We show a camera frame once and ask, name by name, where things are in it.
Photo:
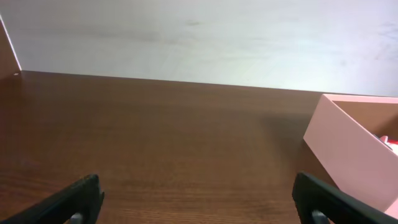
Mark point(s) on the pink cardboard box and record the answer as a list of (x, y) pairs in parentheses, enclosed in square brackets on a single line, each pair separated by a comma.
[(345, 135)]

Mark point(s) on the white duck toy pink hat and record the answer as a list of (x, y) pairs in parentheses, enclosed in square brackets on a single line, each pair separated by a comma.
[(392, 144)]

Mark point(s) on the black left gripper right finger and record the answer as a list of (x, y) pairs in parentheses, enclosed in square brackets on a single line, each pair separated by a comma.
[(319, 202)]

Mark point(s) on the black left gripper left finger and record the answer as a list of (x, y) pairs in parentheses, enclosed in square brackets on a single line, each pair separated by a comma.
[(82, 198)]

